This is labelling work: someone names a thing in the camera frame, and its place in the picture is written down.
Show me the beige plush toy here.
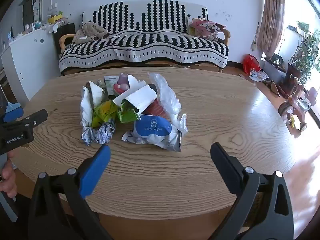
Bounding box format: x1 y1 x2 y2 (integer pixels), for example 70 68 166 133
200 32 219 41

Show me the pile of floor papers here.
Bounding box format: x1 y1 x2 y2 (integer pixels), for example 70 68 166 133
250 70 269 82

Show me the yellow item on cabinet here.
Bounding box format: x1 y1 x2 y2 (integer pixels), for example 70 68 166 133
47 11 63 23

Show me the clear plastic bag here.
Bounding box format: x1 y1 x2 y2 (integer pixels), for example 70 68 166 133
149 73 188 133

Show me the green snack wrapper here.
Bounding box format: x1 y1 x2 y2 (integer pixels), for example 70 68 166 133
117 99 142 123
91 100 118 128

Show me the white storage box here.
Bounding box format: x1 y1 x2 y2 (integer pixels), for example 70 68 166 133
261 52 288 81

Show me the white cabinet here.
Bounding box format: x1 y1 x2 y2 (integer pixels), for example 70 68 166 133
0 27 62 101

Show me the grey toy figure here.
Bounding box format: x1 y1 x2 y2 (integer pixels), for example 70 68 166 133
80 81 106 128

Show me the green potted plant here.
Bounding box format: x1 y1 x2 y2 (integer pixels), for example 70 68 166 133
287 22 320 85

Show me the wooden sofa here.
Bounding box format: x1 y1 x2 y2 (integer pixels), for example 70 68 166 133
59 27 230 76

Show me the red plastic bag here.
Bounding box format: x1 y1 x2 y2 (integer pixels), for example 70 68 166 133
243 54 261 74

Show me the light blue mop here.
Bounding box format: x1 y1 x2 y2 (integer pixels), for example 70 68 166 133
0 85 20 113

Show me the small white box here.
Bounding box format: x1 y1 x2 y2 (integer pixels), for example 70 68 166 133
104 76 120 97

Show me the torn white paper box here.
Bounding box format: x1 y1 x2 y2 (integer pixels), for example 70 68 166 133
113 79 158 113

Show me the dark brown plant pot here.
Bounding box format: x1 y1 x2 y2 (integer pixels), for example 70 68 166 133
282 63 304 93

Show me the pink tricycle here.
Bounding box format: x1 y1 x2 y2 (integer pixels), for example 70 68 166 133
278 74 318 132

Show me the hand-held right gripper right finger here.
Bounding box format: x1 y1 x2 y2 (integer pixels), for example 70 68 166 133
210 142 294 240

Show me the pink cartoon pillow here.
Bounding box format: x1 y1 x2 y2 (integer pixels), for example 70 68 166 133
189 17 227 40

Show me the cardboard piece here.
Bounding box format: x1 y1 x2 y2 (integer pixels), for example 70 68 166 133
269 80 282 97

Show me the hanging small brush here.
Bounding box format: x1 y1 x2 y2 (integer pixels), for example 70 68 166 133
251 22 259 51

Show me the blue white wet wipes packet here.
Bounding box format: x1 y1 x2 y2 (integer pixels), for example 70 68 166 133
122 114 182 152

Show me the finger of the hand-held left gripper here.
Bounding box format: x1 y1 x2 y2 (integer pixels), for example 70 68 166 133
0 109 48 131
3 107 24 123

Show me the paper ball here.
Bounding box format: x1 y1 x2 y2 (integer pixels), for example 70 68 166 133
80 127 97 146
96 122 116 144

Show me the black side cabinet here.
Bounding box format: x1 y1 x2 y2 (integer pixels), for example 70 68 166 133
52 23 76 56

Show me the red packet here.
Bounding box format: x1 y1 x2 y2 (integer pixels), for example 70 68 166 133
144 97 168 118

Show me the white appliance by window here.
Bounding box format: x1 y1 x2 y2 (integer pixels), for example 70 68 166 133
277 27 306 63

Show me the brown garment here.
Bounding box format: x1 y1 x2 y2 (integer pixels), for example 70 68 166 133
72 22 111 45

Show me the dark door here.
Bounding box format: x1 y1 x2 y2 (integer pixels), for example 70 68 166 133
19 0 42 28

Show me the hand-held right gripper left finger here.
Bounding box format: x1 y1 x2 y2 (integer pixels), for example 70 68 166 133
28 144 112 240

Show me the purple pink toy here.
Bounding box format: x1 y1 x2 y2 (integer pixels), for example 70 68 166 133
112 73 132 96

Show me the brown checked curtain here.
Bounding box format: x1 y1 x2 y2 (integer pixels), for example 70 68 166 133
259 0 286 55

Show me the black white striped sofa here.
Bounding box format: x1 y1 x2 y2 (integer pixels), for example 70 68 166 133
59 1 229 74

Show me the person's left hand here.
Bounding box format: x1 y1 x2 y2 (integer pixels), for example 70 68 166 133
0 152 18 198

